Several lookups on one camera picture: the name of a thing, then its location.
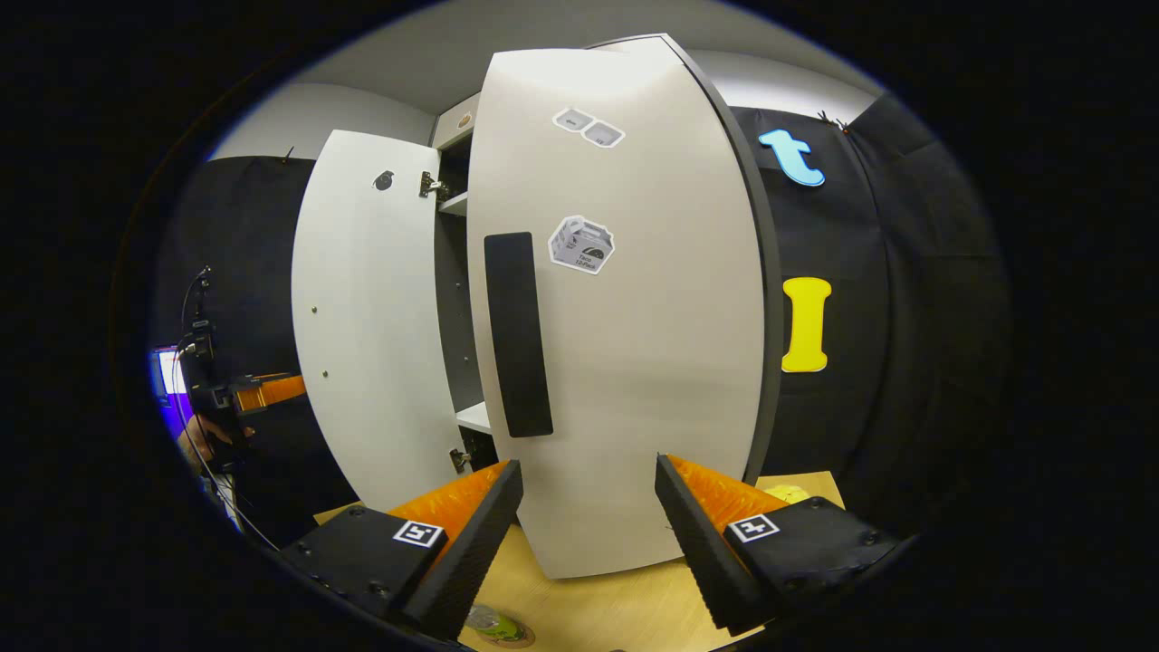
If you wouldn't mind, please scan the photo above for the round brown coaster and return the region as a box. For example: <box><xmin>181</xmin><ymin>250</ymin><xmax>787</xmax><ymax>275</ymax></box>
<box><xmin>471</xmin><ymin>618</ymin><xmax>537</xmax><ymax>647</ymax></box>

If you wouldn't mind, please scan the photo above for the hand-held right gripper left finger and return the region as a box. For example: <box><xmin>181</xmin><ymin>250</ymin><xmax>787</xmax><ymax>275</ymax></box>
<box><xmin>281</xmin><ymin>458</ymin><xmax>524</xmax><ymax>640</ymax></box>

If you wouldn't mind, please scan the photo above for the black cable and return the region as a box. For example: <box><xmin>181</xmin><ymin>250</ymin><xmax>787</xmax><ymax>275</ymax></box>
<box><xmin>177</xmin><ymin>267</ymin><xmax>282</xmax><ymax>551</ymax></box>

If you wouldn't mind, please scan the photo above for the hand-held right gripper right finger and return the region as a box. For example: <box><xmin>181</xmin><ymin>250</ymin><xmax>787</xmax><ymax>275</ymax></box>
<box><xmin>654</xmin><ymin>453</ymin><xmax>902</xmax><ymax>635</ymax></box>

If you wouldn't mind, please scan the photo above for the lit monitor screen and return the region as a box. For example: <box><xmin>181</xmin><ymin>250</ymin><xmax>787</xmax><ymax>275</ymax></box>
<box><xmin>149</xmin><ymin>347</ymin><xmax>189</xmax><ymax>431</ymax></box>

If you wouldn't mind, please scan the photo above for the beige cabinet drawer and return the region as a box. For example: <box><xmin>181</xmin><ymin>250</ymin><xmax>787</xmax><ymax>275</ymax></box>
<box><xmin>435</xmin><ymin>93</ymin><xmax>481</xmax><ymax>150</ymax></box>

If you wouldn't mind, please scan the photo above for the clear bottle with green label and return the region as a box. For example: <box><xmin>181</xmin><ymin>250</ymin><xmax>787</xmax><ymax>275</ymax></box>
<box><xmin>465</xmin><ymin>604</ymin><xmax>522</xmax><ymax>640</ymax></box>

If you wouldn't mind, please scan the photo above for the white cabinet door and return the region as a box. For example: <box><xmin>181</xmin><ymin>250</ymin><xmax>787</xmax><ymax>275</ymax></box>
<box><xmin>292</xmin><ymin>129</ymin><xmax>472</xmax><ymax>513</ymax></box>
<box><xmin>466</xmin><ymin>34</ymin><xmax>784</xmax><ymax>580</ymax></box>

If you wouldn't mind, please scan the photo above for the black door handle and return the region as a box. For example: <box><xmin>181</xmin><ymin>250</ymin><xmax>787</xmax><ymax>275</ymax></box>
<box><xmin>484</xmin><ymin>232</ymin><xmax>554</xmax><ymax>439</ymax></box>

